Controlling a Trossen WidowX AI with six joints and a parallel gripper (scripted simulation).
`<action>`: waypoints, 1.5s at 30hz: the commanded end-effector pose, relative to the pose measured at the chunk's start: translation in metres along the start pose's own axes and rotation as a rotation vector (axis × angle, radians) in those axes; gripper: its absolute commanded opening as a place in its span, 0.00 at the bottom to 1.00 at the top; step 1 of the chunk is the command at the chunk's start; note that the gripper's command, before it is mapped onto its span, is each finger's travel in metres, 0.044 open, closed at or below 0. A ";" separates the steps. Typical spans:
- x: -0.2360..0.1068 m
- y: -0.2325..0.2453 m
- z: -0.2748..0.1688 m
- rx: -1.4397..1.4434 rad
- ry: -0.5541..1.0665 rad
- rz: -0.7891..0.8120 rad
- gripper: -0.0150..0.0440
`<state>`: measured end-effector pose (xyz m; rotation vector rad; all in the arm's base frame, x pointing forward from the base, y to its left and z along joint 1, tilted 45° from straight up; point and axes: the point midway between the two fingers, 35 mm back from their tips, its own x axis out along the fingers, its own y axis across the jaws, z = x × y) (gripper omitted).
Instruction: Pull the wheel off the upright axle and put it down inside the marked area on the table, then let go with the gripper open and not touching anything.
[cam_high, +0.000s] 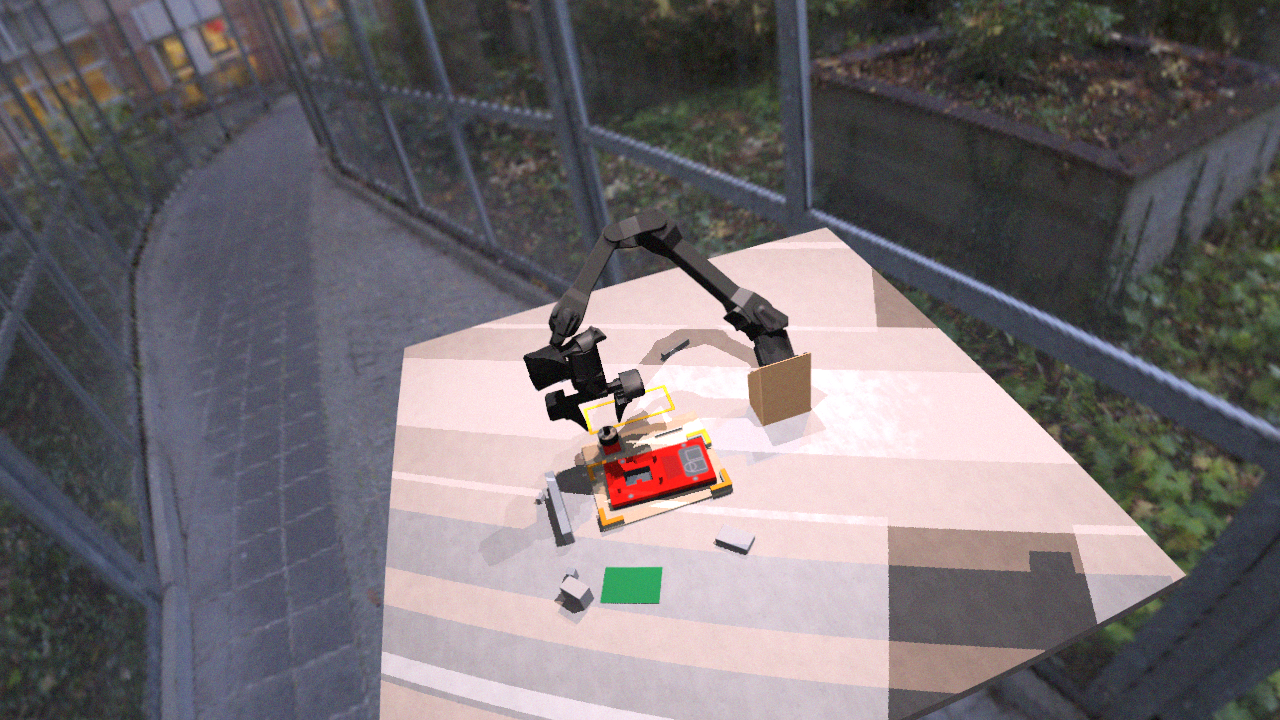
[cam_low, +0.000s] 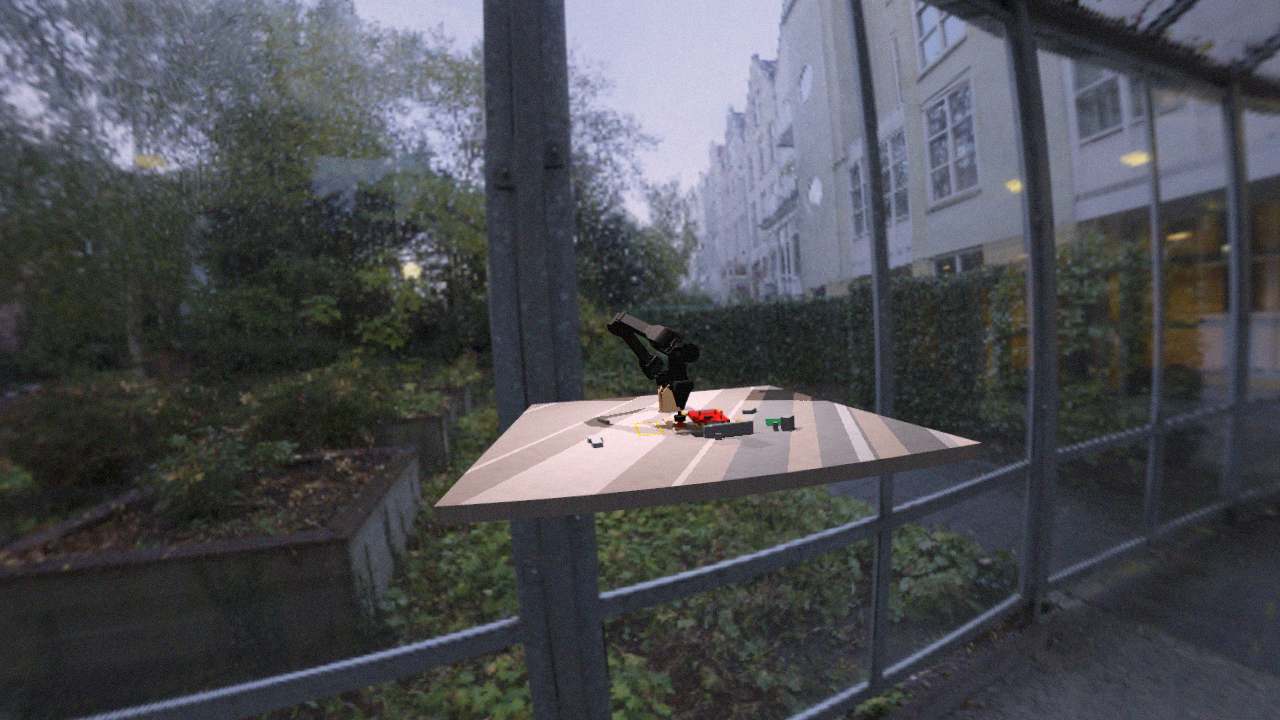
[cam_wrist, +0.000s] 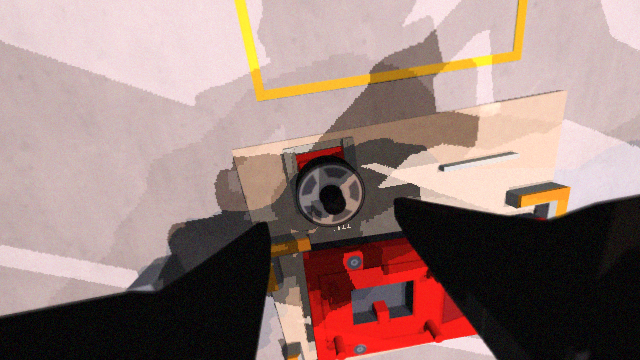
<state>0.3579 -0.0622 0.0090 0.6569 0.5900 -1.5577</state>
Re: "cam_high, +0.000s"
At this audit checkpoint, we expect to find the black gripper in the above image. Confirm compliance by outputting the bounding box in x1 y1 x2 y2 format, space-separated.
545 365 646 432

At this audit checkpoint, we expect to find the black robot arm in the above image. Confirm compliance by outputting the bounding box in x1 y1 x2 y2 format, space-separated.
524 208 797 392

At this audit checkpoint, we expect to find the green rectangular area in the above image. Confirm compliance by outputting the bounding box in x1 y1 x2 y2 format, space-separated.
602 568 662 603

